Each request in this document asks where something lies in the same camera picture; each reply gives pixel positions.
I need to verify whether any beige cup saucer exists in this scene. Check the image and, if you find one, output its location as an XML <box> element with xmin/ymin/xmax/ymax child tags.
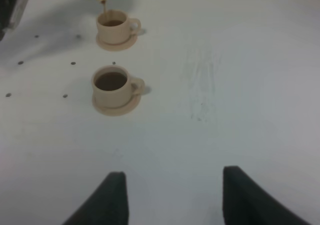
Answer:
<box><xmin>92</xmin><ymin>95</ymin><xmax>142</xmax><ymax>117</ymax></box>
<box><xmin>96</xmin><ymin>34</ymin><xmax>138</xmax><ymax>52</ymax></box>

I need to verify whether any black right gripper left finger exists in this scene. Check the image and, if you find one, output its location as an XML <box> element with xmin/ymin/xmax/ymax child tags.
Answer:
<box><xmin>64</xmin><ymin>172</ymin><xmax>130</xmax><ymax>225</ymax></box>

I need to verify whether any beige far teacup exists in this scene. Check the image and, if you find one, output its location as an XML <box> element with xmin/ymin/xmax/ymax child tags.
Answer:
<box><xmin>96</xmin><ymin>9</ymin><xmax>142</xmax><ymax>45</ymax></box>

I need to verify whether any beige far cup saucer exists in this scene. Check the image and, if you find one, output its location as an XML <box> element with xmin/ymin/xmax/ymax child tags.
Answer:
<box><xmin>96</xmin><ymin>34</ymin><xmax>138</xmax><ymax>52</ymax></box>

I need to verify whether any beige teacup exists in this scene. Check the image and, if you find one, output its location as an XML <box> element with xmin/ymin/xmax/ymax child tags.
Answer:
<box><xmin>96</xmin><ymin>9</ymin><xmax>142</xmax><ymax>45</ymax></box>
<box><xmin>91</xmin><ymin>65</ymin><xmax>145</xmax><ymax>109</ymax></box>

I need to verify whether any beige near cup saucer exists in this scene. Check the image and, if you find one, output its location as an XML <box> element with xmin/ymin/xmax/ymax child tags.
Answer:
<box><xmin>92</xmin><ymin>95</ymin><xmax>142</xmax><ymax>117</ymax></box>

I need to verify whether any beige near teacup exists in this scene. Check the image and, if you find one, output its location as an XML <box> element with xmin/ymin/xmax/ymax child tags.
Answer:
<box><xmin>91</xmin><ymin>65</ymin><xmax>145</xmax><ymax>109</ymax></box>

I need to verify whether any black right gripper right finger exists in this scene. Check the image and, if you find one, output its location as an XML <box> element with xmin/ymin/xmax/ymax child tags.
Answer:
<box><xmin>222</xmin><ymin>166</ymin><xmax>308</xmax><ymax>225</ymax></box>

